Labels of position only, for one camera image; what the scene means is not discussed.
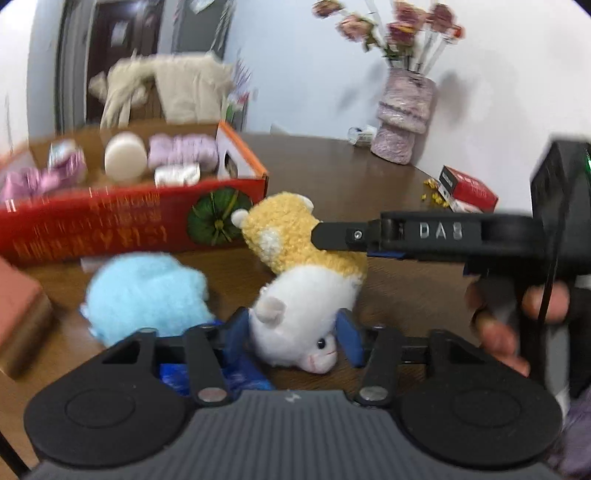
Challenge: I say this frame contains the pink mottled vase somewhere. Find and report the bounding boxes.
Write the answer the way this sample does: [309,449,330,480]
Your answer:
[370,68,437,165]

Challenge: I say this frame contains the blue tissue packet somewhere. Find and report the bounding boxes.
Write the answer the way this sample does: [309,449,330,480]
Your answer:
[157,318,274,398]

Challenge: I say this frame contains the white fabric piece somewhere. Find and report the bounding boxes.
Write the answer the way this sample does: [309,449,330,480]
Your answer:
[154,162,202,188]

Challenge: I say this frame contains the small white jar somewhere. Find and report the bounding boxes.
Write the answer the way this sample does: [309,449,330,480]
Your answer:
[347,126,377,147]

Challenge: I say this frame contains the beige coat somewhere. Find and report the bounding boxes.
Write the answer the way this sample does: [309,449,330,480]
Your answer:
[89,53,236,130]

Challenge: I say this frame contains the yellow and white plush toy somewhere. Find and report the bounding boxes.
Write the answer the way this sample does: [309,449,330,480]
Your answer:
[231,193,369,374]

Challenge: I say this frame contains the pink sponge block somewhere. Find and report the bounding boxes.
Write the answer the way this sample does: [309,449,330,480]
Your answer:
[0,256,52,380]

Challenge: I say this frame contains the white foam sponge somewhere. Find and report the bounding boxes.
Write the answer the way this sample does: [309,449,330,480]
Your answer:
[104,131,148,183]

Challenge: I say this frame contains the light blue plush toy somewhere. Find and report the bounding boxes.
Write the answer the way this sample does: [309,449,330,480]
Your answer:
[79,251,215,348]

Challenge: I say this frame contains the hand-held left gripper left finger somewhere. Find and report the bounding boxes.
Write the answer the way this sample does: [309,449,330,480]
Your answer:
[88,307,259,408]

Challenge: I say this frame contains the yellow dried petals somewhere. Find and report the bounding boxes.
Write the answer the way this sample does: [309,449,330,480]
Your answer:
[421,178,451,206]

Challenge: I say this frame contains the pink satin cloth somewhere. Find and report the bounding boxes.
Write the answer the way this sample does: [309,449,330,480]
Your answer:
[0,150,88,204]

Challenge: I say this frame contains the clear plastic packet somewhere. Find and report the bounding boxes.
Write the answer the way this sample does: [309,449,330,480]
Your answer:
[48,141,77,167]

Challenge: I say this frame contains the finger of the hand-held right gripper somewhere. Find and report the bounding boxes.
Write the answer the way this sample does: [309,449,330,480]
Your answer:
[311,211,485,266]

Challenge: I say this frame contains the person's right hand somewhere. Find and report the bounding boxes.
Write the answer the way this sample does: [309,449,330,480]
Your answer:
[465,279,571,377]

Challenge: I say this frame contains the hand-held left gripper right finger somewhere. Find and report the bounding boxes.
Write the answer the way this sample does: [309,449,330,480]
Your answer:
[335,309,504,408]

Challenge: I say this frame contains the lavender knit pouch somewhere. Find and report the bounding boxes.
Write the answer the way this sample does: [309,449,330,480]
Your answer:
[148,133,219,174]

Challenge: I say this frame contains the dark wooden door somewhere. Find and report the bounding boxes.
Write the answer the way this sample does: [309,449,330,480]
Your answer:
[85,0,162,125]

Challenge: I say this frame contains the red cardboard box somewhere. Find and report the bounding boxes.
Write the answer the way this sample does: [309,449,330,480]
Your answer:
[0,121,269,268]

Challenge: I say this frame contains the purple cloth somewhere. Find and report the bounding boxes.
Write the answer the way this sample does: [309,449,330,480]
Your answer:
[549,388,591,478]

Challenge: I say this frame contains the grey cabinet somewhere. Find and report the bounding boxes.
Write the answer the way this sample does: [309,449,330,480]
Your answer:
[173,0,232,58]

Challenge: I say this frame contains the red and black box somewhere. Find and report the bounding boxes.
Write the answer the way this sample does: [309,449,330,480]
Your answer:
[438,165,499,213]

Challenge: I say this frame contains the dried pink roses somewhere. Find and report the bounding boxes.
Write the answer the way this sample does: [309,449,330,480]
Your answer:
[311,0,464,72]

